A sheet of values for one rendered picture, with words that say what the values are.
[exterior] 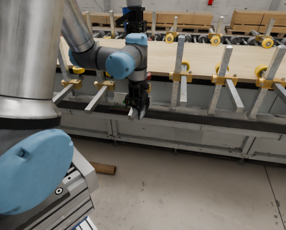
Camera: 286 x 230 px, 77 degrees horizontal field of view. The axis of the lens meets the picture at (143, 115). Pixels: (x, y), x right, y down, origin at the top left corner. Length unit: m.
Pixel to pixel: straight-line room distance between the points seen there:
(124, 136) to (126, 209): 0.66
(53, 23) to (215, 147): 1.69
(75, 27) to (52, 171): 0.37
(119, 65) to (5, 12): 0.31
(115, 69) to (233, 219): 1.42
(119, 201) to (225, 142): 1.06
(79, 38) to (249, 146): 1.61
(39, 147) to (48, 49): 0.12
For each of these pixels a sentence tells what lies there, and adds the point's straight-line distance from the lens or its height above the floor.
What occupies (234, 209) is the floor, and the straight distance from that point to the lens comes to 1.71.
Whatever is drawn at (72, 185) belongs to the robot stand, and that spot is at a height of 0.98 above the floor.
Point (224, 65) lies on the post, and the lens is 1.11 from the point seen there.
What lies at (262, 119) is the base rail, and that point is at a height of 0.70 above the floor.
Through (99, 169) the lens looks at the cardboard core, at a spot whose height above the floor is 0.07.
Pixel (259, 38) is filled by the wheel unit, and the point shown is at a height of 0.95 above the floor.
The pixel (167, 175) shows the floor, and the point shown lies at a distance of 1.72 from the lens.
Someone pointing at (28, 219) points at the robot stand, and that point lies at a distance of 0.46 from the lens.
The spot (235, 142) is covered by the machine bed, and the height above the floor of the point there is 0.25.
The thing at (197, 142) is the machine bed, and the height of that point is 0.20.
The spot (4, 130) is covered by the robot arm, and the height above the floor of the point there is 1.27.
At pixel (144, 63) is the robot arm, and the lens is 0.64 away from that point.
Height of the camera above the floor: 1.41
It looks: 37 degrees down
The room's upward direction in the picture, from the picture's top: straight up
